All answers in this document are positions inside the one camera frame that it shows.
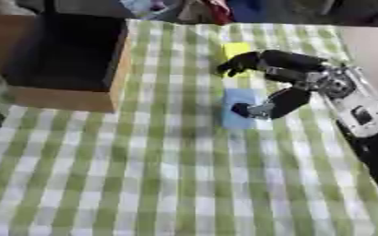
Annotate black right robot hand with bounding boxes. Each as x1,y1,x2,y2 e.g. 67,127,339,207
215,49,339,121

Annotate tan cardboard box black inside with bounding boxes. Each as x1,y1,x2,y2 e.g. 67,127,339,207
0,13,135,113

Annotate yellow block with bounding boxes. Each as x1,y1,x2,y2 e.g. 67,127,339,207
221,41,254,78

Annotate light blue rectangular block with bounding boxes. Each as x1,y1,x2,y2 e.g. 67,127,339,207
219,88,260,130

